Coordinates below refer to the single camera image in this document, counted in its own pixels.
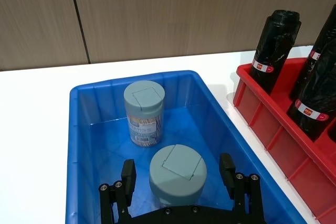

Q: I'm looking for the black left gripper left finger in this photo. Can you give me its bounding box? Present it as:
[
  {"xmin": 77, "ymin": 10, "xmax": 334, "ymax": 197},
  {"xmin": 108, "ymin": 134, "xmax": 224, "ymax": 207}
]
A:
[{"xmin": 98, "ymin": 159, "xmax": 137, "ymax": 224}]

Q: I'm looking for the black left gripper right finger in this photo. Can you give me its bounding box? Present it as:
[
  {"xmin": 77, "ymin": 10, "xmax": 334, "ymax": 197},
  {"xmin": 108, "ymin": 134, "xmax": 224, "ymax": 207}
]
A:
[{"xmin": 219, "ymin": 153, "xmax": 265, "ymax": 224}]

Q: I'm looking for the blue plastic bin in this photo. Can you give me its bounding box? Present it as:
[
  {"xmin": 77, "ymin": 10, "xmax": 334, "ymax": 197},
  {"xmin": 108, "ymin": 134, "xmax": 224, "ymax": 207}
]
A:
[{"xmin": 64, "ymin": 70, "xmax": 308, "ymax": 224}]

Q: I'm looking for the toothpick jar with grey-blue lid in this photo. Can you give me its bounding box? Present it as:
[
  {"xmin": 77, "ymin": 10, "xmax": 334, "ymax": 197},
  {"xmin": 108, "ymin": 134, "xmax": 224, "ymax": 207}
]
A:
[
  {"xmin": 123, "ymin": 80, "xmax": 165, "ymax": 148},
  {"xmin": 149, "ymin": 144, "xmax": 207, "ymax": 208}
]

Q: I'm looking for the red plastic bin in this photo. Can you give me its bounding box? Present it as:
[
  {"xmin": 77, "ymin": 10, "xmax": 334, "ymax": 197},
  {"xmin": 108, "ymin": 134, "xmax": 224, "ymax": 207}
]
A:
[{"xmin": 233, "ymin": 57, "xmax": 336, "ymax": 224}]

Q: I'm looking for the black garbage bag roll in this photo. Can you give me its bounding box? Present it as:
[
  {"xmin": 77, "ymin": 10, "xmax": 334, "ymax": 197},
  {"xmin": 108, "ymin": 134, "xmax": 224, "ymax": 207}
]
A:
[
  {"xmin": 286, "ymin": 39, "xmax": 336, "ymax": 142},
  {"xmin": 248, "ymin": 9, "xmax": 302, "ymax": 95},
  {"xmin": 290, "ymin": 5, "xmax": 336, "ymax": 101}
]

